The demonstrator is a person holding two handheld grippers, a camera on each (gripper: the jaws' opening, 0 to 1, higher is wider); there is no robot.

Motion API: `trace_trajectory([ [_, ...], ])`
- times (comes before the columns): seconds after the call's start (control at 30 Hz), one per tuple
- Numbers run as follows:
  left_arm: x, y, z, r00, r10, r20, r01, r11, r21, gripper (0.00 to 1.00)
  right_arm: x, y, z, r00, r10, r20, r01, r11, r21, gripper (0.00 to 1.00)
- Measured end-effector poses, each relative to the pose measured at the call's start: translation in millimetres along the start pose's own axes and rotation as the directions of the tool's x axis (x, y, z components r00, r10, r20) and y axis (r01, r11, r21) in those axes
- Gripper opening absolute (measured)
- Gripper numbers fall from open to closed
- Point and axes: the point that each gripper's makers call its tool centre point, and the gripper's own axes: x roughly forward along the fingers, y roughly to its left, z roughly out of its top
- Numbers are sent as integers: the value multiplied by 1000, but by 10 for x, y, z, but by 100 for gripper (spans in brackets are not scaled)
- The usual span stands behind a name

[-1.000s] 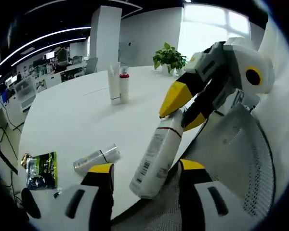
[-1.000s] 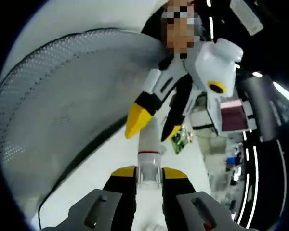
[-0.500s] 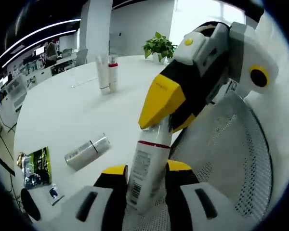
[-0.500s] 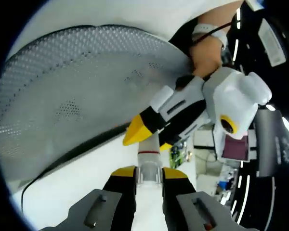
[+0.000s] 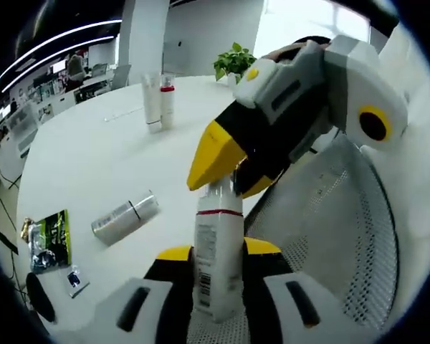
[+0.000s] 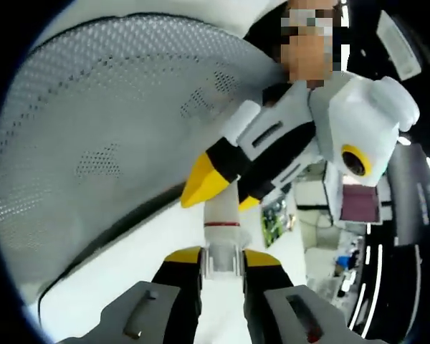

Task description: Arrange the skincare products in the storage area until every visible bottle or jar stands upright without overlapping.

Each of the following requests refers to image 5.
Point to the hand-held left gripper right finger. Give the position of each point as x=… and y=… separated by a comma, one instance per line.
x=263, y=272

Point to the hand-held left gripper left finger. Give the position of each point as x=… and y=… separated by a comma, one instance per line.
x=168, y=286

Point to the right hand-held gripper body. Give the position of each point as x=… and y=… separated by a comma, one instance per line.
x=372, y=89

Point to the clear cap skincare bottle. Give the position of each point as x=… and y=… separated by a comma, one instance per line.
x=125, y=218
x=218, y=243

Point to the red collar skincare pump bottle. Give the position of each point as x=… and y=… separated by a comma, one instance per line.
x=167, y=107

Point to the white skincare tube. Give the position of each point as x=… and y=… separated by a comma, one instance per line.
x=151, y=104

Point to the green black sachet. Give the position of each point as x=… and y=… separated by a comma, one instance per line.
x=57, y=233

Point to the gold foil packet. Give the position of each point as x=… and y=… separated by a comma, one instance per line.
x=26, y=229

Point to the person's right hand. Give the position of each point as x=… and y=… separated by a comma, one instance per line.
x=290, y=48

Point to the white plant pot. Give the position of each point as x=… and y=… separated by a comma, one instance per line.
x=233, y=80

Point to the green potted plant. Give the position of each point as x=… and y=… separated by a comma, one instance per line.
x=236, y=59

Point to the grey mesh office chair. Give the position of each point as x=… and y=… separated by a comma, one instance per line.
x=329, y=229

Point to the small clear sample sachet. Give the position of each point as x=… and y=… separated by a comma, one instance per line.
x=75, y=281

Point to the bright window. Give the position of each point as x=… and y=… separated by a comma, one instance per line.
x=290, y=21

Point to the black rounded object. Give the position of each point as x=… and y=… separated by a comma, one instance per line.
x=39, y=297

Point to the long ceiling light strip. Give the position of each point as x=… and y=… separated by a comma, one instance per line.
x=86, y=43
x=75, y=31

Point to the bright desktop monitor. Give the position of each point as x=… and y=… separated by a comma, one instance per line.
x=59, y=66

